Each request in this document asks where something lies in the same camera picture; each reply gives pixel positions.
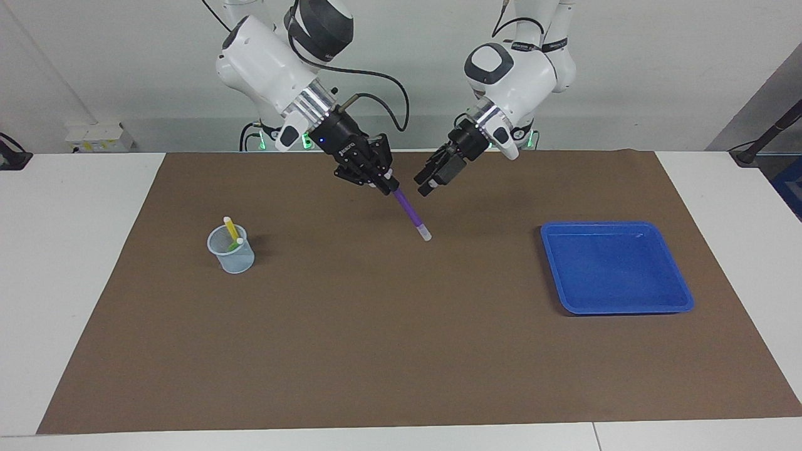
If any brown table mat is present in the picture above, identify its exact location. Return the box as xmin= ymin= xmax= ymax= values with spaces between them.
xmin=36 ymin=149 xmax=802 ymax=435

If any purple pen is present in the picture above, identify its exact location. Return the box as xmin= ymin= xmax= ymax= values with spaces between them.
xmin=383 ymin=182 xmax=433 ymax=242

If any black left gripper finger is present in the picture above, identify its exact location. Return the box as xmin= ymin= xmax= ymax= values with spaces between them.
xmin=414 ymin=145 xmax=453 ymax=186
xmin=419 ymin=158 xmax=467 ymax=197

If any blue plastic tray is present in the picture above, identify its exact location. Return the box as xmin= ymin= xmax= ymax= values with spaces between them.
xmin=541 ymin=220 xmax=695 ymax=316

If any blue object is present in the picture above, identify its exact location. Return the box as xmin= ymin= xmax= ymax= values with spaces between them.
xmin=772 ymin=157 xmax=802 ymax=221

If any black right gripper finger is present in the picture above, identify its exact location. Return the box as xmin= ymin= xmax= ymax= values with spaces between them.
xmin=368 ymin=133 xmax=393 ymax=179
xmin=334 ymin=166 xmax=400 ymax=196

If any black camera stand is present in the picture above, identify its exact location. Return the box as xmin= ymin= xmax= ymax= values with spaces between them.
xmin=730 ymin=99 xmax=802 ymax=167

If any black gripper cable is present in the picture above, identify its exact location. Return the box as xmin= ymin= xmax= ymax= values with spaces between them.
xmin=288 ymin=6 xmax=410 ymax=133
xmin=452 ymin=0 xmax=546 ymax=135

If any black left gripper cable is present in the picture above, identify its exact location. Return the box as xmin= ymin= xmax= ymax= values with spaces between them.
xmin=452 ymin=0 xmax=546 ymax=135

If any black stand foot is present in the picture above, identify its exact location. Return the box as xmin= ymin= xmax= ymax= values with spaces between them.
xmin=0 ymin=133 xmax=33 ymax=171

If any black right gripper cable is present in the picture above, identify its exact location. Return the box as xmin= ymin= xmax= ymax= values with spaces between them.
xmin=288 ymin=6 xmax=410 ymax=133

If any translucent plastic cup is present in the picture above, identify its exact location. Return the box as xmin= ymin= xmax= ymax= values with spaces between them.
xmin=207 ymin=225 xmax=256 ymax=274

